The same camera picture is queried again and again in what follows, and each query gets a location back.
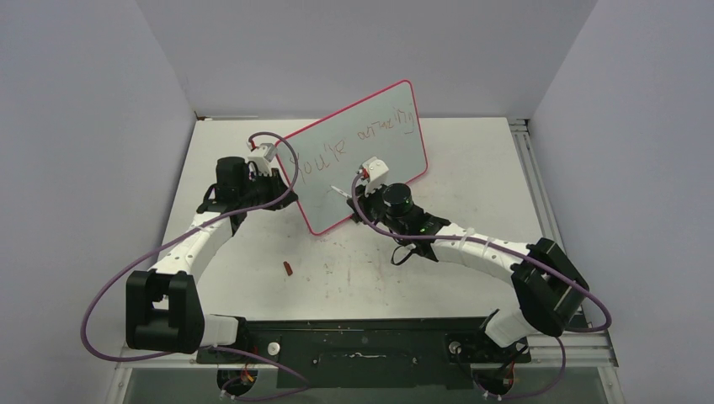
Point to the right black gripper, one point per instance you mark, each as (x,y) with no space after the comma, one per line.
(364,200)

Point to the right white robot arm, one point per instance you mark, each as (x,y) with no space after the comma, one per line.
(548,288)

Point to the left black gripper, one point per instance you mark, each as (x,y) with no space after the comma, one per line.
(276,186)

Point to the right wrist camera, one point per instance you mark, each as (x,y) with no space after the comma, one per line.
(374,173)

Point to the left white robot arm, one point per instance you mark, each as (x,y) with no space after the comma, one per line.
(163,309)

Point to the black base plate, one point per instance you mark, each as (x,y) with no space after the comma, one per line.
(399,353)

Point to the aluminium front rail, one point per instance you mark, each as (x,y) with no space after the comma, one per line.
(592,350)

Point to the red marker cap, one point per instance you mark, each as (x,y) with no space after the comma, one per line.
(288,269)

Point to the pink framed whiteboard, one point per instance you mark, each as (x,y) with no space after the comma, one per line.
(330,151)

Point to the white whiteboard marker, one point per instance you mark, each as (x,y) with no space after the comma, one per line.
(341,192)

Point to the aluminium right rail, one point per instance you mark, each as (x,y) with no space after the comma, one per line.
(519,130)

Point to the aluminium rail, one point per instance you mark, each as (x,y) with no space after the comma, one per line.
(592,350)
(519,130)

